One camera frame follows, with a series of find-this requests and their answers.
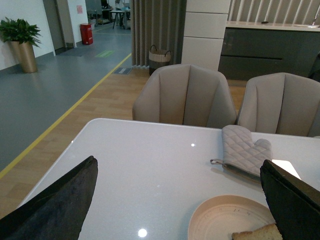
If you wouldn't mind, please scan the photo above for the beige chair, one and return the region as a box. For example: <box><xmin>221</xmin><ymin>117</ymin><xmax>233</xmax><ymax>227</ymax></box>
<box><xmin>237</xmin><ymin>72</ymin><xmax>320</xmax><ymax>137</ymax></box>
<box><xmin>132</xmin><ymin>64</ymin><xmax>237</xmax><ymax>129</ymax></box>

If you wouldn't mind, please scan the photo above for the beige chair, left one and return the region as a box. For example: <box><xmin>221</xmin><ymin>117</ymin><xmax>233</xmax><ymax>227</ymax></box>
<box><xmin>132</xmin><ymin>64</ymin><xmax>237</xmax><ymax>129</ymax></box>

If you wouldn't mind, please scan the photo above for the white pillar cabinet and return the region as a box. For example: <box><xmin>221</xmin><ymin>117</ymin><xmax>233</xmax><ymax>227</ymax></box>
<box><xmin>181</xmin><ymin>0</ymin><xmax>231</xmax><ymax>71</ymax></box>

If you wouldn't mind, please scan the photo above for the dark grey kitchen counter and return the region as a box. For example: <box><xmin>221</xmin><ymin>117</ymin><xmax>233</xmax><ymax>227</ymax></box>
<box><xmin>218</xmin><ymin>26</ymin><xmax>320</xmax><ymax>81</ymax></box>

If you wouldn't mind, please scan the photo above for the green potted plant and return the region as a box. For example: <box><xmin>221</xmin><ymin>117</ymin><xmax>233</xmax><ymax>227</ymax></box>
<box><xmin>0</xmin><ymin>17</ymin><xmax>41</xmax><ymax>47</ymax></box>

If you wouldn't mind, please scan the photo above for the woven basket with handles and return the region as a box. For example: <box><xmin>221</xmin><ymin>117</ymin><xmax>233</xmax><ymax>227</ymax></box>
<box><xmin>148</xmin><ymin>44</ymin><xmax>172</xmax><ymax>76</ymax></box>

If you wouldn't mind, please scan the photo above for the gold conical planter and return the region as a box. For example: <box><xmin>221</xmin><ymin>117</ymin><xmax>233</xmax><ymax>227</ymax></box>
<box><xmin>10</xmin><ymin>41</ymin><xmax>38</xmax><ymax>73</ymax></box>

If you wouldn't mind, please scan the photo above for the beige round plate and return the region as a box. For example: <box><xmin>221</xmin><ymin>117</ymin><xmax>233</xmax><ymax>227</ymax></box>
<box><xmin>187</xmin><ymin>195</ymin><xmax>275</xmax><ymax>240</ymax></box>

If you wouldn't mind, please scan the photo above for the grey pleated curtain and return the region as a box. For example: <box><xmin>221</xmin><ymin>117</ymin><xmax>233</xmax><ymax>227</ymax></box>
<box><xmin>130</xmin><ymin>0</ymin><xmax>187</xmax><ymax>66</ymax></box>

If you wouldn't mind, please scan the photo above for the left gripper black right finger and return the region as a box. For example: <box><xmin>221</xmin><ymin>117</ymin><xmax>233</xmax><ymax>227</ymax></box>
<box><xmin>260</xmin><ymin>159</ymin><xmax>320</xmax><ymax>240</ymax></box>

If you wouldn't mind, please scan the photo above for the slice of brown bread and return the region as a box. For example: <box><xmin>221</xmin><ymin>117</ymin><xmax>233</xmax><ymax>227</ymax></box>
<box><xmin>231</xmin><ymin>223</ymin><xmax>283</xmax><ymax>240</ymax></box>

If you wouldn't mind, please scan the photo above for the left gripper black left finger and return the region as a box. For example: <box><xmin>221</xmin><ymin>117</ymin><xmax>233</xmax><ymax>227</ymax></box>
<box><xmin>0</xmin><ymin>156</ymin><xmax>98</xmax><ymax>240</ymax></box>

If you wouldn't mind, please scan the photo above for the beige chair, right one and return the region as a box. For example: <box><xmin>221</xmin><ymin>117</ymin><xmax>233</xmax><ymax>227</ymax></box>
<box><xmin>237</xmin><ymin>72</ymin><xmax>320</xmax><ymax>137</ymax></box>

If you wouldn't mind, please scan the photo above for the distant work table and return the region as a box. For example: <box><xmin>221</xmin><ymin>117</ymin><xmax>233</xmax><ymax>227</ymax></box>
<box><xmin>110</xmin><ymin>9</ymin><xmax>131</xmax><ymax>30</ymax></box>

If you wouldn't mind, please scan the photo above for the red cabinet box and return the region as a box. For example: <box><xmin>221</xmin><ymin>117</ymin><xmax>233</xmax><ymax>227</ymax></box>
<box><xmin>80</xmin><ymin>23</ymin><xmax>93</xmax><ymax>45</ymax></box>

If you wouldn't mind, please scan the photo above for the grey quilted oven mitt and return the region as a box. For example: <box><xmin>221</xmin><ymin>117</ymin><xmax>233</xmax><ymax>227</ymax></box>
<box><xmin>210</xmin><ymin>125</ymin><xmax>273</xmax><ymax>182</ymax></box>

